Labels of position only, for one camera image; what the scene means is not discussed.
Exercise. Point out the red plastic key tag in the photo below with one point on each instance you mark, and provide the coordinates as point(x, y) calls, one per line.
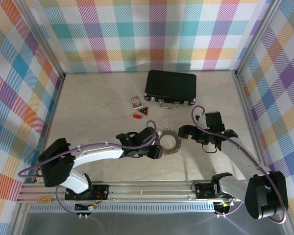
point(138, 116)

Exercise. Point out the large silver keyring with keys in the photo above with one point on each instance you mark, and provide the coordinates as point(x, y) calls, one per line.
point(177, 144)

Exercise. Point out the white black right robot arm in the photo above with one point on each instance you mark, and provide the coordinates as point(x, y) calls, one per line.
point(240, 156)

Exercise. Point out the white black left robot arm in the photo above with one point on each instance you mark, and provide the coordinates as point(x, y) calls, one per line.
point(100, 153)

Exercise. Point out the black red triangular badge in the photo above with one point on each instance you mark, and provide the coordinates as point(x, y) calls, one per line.
point(144, 111)

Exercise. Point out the small colourful card box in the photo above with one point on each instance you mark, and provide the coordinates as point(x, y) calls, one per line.
point(136, 102)

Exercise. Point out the grey metal sheet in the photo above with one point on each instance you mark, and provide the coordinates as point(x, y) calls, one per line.
point(149, 224)

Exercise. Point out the small orange circuit board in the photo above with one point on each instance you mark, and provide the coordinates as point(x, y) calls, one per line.
point(44, 199)

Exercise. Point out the aluminium side rail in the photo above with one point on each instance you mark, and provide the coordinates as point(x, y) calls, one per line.
point(51, 122)
point(251, 122)

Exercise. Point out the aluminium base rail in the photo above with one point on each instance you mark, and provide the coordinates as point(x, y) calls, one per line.
point(149, 189)

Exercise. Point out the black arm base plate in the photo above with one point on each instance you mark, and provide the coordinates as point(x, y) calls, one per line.
point(203, 191)
point(100, 191)

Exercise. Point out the aluminium frame post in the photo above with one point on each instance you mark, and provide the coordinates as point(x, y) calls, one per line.
point(41, 36)
point(257, 36)

